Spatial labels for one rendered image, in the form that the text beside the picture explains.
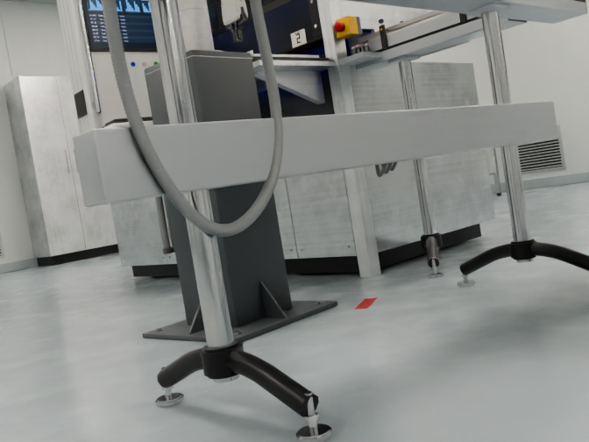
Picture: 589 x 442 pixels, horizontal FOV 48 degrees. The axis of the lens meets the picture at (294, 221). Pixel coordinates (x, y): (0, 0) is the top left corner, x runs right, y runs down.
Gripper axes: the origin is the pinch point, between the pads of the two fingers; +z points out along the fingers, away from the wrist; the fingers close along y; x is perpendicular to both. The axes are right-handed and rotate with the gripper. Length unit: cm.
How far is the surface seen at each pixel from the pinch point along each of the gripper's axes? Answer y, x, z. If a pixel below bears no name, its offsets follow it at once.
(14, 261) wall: 542, -99, 89
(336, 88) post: -10.1, -38.3, 21.9
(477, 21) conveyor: -70, -49, 12
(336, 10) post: -13.1, -42.0, -8.3
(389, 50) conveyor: -31, -49, 12
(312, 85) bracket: -3.1, -32.3, 19.3
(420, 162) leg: -34, -53, 57
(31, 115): 496, -126, -60
